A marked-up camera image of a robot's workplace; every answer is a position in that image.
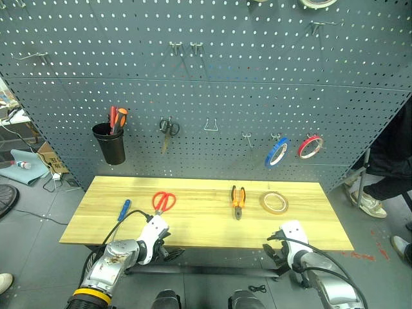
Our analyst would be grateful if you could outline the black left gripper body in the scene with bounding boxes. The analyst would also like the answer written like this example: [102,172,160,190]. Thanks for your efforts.
[154,229,172,259]

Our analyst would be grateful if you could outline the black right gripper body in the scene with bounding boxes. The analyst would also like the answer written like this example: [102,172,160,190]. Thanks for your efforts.
[277,239,291,263]

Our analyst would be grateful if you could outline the dark rounded shape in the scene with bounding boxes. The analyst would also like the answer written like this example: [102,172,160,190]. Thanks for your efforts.
[151,288,182,309]
[227,288,267,309]

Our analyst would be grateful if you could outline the clear tan tape roll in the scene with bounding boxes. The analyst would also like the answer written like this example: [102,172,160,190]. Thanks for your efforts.
[259,191,290,215]

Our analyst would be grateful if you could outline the orange black pliers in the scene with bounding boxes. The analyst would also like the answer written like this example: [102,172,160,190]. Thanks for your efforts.
[230,185,247,221]

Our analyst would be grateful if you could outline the blue tape roll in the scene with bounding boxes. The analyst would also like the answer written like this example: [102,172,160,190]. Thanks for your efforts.
[264,136,292,169]

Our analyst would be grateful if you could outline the red tape roll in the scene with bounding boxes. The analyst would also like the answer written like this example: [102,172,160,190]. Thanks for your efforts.
[296,135,324,160]

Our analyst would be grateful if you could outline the black plastic cup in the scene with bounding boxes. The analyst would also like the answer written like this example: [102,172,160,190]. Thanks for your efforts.
[91,122,127,166]

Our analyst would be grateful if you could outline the white sneaker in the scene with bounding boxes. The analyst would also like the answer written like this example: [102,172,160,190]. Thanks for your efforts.
[389,234,412,268]

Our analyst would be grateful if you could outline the brown cardboard box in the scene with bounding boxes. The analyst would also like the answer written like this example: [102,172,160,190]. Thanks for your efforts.
[35,141,70,176]

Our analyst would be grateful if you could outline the person in black trousers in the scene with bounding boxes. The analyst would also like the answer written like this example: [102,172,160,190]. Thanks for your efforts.
[349,96,412,220]

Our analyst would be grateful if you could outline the teal foam mat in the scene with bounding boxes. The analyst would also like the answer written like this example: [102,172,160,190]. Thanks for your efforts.
[0,148,52,187]

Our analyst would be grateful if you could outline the white shoe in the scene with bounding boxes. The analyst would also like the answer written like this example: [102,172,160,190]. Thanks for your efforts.
[0,272,15,295]

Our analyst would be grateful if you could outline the black round floor base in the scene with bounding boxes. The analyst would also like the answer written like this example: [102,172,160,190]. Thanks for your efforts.
[0,183,20,221]

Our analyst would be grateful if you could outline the grey metal pegboard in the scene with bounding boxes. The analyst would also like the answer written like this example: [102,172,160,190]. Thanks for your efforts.
[0,0,412,194]

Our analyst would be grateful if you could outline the white masking tape roll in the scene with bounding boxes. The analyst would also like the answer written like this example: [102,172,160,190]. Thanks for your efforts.
[297,0,339,10]

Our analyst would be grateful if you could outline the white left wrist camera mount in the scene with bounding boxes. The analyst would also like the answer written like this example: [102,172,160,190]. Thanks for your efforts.
[136,214,171,265]

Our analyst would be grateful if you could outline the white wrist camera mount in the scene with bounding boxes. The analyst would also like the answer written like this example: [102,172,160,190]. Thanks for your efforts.
[278,220,310,271]
[136,214,171,265]

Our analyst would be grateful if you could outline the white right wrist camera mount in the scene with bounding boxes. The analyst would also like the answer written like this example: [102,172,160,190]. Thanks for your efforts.
[278,220,310,271]

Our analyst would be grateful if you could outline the black table frame crossbar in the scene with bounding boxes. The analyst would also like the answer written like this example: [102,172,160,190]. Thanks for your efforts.
[124,263,281,281]

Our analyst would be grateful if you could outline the red handled scissors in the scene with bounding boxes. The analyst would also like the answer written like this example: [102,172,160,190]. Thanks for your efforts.
[151,191,178,216]

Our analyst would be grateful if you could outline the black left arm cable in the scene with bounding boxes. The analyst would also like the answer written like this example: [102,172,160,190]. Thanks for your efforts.
[79,209,154,287]

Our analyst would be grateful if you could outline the blue handled screwdriver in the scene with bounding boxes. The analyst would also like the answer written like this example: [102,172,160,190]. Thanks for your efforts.
[117,198,133,223]

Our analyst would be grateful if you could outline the black handled scissors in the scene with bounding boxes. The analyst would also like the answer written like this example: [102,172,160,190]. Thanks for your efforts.
[158,116,180,155]

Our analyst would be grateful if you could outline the metal wire loop holder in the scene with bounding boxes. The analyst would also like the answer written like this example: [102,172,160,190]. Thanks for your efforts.
[203,117,220,132]

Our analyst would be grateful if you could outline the black floor cable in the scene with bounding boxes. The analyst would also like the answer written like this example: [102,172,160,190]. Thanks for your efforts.
[14,208,70,226]

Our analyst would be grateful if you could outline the orange black handled screwdriver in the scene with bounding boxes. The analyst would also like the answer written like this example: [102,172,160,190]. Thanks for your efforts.
[110,108,129,135]

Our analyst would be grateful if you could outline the red handled screwdriver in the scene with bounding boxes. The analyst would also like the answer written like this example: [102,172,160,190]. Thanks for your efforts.
[109,106,118,135]

